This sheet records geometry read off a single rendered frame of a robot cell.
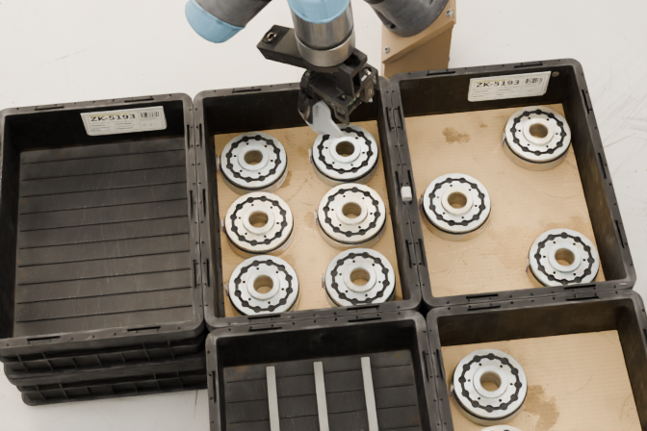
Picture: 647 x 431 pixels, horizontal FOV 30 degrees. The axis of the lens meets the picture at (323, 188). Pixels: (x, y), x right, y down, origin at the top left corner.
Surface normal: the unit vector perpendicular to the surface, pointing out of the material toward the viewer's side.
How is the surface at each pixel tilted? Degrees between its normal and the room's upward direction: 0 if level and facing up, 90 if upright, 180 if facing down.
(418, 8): 61
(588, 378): 0
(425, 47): 90
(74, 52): 0
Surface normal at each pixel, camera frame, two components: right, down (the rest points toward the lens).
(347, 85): -0.63, 0.73
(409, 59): -0.04, 0.86
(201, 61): -0.02, -0.51
